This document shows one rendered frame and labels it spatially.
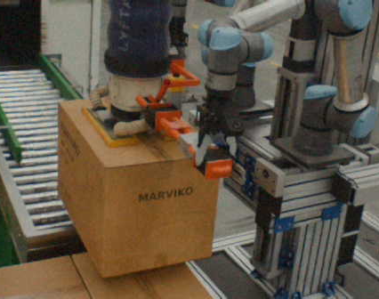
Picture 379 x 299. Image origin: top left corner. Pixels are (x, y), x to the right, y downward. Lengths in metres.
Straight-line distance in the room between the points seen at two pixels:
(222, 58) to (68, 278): 1.11
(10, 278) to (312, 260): 1.27
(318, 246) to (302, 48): 0.90
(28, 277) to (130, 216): 0.51
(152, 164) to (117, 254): 0.32
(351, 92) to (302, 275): 1.04
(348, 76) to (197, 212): 0.66
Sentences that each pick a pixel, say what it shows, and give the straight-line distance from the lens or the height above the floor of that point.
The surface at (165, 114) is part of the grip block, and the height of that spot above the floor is 1.23.
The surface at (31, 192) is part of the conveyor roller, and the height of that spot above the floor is 0.52.
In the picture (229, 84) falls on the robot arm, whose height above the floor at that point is 1.43.
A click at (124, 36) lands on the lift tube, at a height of 1.41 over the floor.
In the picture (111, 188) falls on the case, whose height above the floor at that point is 1.00.
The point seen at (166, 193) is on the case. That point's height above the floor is 0.96.
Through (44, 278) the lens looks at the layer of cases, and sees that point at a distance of 2.30.
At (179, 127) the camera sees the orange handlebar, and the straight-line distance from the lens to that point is 1.80.
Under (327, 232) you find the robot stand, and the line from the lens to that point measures 2.74.
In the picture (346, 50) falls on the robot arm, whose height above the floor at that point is 1.46.
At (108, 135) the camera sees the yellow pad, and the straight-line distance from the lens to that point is 2.03.
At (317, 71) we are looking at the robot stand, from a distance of 2.39.
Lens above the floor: 1.90
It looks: 20 degrees down
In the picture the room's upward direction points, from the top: 5 degrees clockwise
